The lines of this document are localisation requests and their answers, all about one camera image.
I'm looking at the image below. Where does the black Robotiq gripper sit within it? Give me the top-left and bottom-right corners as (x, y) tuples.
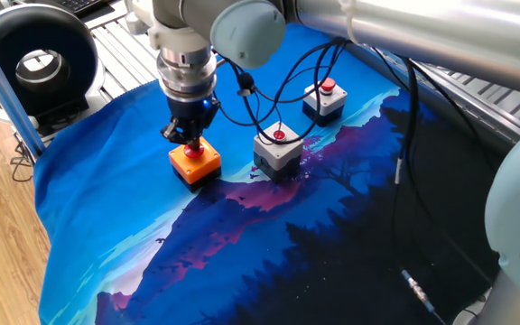
(160, 92), (221, 149)

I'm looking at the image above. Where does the orange button box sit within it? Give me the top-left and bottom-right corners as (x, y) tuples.
(168, 137), (222, 193)

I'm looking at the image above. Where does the grey button box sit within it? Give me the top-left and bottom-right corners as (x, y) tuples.
(253, 120), (305, 184)

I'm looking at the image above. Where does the white navy button box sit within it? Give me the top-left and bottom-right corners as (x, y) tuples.
(302, 77), (348, 128)

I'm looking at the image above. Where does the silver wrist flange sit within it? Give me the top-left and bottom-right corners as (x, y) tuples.
(155, 44), (218, 103)

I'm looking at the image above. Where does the blue landscape printed cloth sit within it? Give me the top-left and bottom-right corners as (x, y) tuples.
(32, 22), (500, 325)

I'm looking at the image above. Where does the black keyboard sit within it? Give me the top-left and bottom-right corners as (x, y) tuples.
(54, 0), (112, 15)

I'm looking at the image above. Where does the white zip tie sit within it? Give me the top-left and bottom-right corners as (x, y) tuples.
(337, 0), (361, 44)

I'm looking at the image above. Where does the black looping wrist cable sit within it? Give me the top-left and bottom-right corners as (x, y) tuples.
(214, 38), (351, 145)

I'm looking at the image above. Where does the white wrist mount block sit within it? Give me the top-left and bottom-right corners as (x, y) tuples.
(126, 0), (211, 53)

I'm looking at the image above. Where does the black ring lamp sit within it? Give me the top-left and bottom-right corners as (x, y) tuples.
(0, 3), (107, 123)

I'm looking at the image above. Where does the thin black floor cable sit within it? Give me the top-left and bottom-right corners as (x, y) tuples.
(9, 135), (35, 184)

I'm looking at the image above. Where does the aluminium frame post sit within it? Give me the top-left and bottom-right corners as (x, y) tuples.
(0, 20), (47, 159)

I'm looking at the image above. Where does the black cable with metal connector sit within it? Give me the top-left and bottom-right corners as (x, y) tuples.
(390, 56), (447, 325)

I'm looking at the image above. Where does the grey aluminium table rail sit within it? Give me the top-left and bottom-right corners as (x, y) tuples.
(345, 42), (520, 154)

